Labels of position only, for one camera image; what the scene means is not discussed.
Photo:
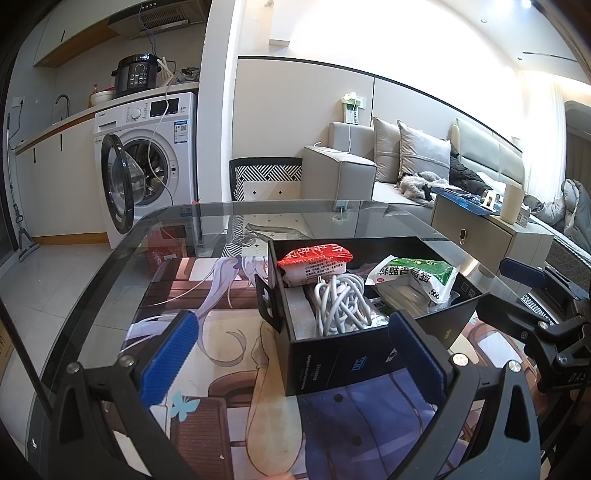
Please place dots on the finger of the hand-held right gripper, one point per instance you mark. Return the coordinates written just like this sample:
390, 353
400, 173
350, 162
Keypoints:
521, 272
508, 316

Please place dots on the small white box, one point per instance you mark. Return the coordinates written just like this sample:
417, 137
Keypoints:
489, 199

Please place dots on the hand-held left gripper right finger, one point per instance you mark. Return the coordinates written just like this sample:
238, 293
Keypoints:
415, 360

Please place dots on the blue tray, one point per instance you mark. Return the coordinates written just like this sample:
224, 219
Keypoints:
457, 201

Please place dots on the black cardboard box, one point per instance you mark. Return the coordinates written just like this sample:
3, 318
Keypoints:
332, 364

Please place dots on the large grey cushion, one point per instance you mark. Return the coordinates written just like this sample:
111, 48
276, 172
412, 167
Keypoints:
425, 152

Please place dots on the grey furry cloth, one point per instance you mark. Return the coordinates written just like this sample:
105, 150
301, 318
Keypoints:
420, 184

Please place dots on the white kitchen counter cabinet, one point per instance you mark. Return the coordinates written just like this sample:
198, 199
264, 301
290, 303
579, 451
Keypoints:
64, 184

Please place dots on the white foam pad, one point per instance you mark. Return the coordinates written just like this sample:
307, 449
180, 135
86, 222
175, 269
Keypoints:
300, 318

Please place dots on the red snack packet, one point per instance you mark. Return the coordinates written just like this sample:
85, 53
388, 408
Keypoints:
314, 259

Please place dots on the white bowl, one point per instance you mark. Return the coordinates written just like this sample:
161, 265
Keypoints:
102, 97

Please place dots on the striped floor rug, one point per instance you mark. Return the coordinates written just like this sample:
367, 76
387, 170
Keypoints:
538, 303

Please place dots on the printed desk mat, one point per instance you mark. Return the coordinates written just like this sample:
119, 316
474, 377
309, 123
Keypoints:
221, 332

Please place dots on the floor mop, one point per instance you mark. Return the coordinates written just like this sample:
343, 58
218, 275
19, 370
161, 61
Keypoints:
18, 217

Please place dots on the steel range hood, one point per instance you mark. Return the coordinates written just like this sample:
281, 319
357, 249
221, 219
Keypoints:
161, 16

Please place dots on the white upper kitchen cabinet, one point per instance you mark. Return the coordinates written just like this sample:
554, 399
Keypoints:
69, 37

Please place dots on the black pressure cooker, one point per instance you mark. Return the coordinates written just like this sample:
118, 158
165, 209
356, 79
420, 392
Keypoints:
136, 74

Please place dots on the white washing machine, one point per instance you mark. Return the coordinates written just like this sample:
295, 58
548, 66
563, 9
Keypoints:
180, 152

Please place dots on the red bag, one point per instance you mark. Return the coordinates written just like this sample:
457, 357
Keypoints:
164, 242

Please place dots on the white cylinder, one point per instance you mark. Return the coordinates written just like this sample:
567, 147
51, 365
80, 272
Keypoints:
512, 203

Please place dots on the black patterned chair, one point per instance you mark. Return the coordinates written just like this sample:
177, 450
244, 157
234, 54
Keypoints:
265, 177

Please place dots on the wall socket with chargers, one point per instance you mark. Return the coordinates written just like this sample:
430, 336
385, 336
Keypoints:
353, 108

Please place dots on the kitchen faucet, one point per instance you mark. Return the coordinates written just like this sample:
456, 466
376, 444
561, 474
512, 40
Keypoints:
62, 104

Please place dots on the green and white packet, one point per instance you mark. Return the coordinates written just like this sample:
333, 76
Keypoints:
415, 272

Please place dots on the beige sofa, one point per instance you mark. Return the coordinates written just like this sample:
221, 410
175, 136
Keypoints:
337, 175

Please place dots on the small grey cushion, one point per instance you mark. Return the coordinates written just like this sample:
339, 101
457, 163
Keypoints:
385, 147

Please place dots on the beige side cabinet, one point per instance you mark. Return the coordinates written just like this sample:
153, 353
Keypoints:
480, 235

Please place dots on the black jacket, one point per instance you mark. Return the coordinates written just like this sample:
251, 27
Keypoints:
466, 173

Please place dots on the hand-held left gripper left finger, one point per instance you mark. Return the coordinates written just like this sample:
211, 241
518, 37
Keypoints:
168, 355

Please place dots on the grey upholstered bed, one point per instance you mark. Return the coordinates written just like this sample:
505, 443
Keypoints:
489, 147

